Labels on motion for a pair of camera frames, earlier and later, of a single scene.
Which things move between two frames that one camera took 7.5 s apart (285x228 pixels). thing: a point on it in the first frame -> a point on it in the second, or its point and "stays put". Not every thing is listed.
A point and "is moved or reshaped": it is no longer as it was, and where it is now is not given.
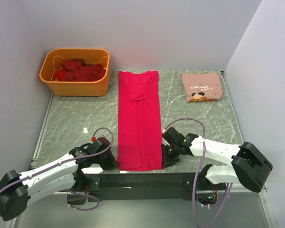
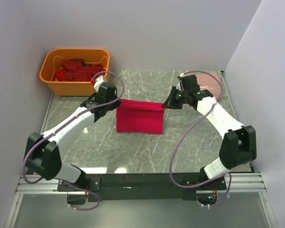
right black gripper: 166,161 -> 170,102
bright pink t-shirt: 139,137 is moved or reshaped
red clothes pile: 76,69 stays put
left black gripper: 111,163 -> 116,104
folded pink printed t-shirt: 203,87 stays put
